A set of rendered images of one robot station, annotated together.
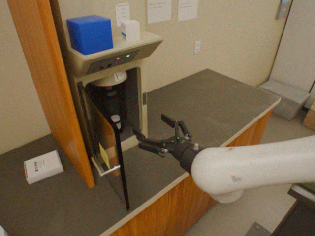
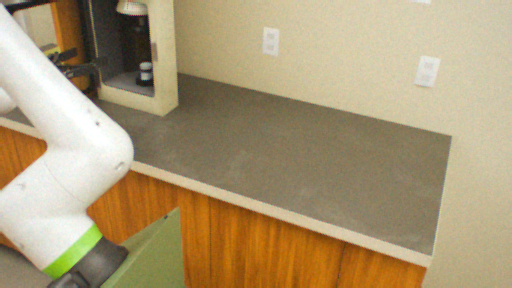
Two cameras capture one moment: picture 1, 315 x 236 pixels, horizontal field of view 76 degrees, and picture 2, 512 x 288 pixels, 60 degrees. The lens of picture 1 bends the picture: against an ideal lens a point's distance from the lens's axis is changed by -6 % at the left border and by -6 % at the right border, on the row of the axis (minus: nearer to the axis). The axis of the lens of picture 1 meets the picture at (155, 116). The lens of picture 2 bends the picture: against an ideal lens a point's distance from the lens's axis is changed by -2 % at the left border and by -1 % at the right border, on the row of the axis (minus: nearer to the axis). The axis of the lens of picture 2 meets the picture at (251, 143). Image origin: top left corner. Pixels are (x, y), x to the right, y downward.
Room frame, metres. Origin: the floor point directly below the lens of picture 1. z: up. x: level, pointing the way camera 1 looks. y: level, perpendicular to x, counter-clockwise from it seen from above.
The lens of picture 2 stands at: (0.53, -1.49, 1.78)
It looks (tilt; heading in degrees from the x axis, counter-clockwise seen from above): 32 degrees down; 64
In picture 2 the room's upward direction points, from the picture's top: 2 degrees clockwise
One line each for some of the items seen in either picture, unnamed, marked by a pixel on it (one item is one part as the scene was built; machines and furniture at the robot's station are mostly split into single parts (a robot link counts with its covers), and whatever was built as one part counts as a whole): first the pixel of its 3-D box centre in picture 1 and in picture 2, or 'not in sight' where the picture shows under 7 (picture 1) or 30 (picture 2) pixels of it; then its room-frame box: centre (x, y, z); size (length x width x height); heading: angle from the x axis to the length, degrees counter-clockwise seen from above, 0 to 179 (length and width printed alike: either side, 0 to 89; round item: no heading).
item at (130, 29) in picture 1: (130, 30); not in sight; (0.76, 0.09, 1.54); 0.05 x 0.05 x 0.06; 26
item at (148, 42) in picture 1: (120, 55); not in sight; (0.73, 0.12, 1.46); 0.32 x 0.11 x 0.10; 131
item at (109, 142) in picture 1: (103, 150); (54, 53); (0.54, 0.18, 1.19); 0.30 x 0.01 x 0.40; 33
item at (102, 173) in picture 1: (103, 164); not in sight; (0.46, 0.17, 1.20); 0.10 x 0.05 x 0.03; 33
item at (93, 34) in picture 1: (90, 34); not in sight; (0.67, 0.20, 1.56); 0.10 x 0.10 x 0.09; 41
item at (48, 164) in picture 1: (43, 166); not in sight; (0.65, 0.53, 0.96); 0.16 x 0.12 x 0.04; 122
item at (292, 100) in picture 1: (281, 99); not in sight; (2.59, -1.85, 0.17); 0.60 x 0.42 x 0.33; 39
